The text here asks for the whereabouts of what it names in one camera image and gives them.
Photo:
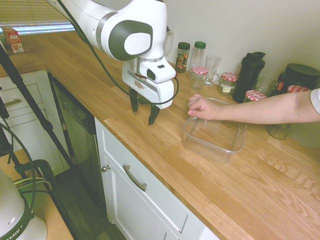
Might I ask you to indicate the short clear glass tumbler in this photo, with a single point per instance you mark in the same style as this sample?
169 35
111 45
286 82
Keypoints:
264 86

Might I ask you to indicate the dark Vega protein tub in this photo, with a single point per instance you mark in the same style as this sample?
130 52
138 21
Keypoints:
301 75

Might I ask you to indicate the small jar with checkered lid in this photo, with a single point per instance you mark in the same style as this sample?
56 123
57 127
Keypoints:
298 88
255 95

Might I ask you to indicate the red cardboard carton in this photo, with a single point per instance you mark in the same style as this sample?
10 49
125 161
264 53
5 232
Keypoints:
13 40

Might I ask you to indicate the round metal cabinet knob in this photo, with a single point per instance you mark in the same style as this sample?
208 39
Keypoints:
105 168

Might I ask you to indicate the bare human hand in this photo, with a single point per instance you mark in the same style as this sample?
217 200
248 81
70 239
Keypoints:
206 108

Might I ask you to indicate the bare human forearm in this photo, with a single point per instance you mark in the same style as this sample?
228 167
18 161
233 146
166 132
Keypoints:
265 110

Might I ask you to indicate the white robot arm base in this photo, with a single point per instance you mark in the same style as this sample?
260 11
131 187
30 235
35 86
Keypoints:
15 215

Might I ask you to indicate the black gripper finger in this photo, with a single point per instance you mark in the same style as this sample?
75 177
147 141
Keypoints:
153 113
134 100

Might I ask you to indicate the clear bottle with green lid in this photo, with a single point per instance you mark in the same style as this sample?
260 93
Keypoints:
198 53

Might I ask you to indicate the black dishwasher front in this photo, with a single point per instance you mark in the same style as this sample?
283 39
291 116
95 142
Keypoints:
75 125

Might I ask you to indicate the window blind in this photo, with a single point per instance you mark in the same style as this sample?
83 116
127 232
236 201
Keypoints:
27 11

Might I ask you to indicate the black shaker bottle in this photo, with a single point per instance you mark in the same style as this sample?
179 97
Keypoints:
250 77

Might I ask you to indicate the white drawer unit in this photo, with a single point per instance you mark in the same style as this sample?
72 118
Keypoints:
30 82

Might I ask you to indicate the black camera tripod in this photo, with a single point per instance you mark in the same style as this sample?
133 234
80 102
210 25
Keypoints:
27 97

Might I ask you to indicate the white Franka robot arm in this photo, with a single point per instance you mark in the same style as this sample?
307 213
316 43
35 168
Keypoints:
112 22

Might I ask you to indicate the empty jar with checkered lid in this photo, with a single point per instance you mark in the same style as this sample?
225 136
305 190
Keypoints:
199 70

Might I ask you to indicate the white shirt sleeve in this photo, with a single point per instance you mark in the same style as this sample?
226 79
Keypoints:
316 100

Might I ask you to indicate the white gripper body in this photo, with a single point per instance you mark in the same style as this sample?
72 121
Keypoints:
150 91

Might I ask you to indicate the spice jar with dark lid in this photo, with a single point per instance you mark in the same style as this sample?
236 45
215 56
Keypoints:
182 58

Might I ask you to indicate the labelled jar with checkered lid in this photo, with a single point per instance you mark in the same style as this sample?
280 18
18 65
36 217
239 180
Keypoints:
228 85

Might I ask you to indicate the clear rectangular plastic container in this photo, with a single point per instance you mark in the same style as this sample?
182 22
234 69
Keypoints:
212 147

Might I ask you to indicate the tall clear drinking glass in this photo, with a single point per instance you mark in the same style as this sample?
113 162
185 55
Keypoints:
213 66

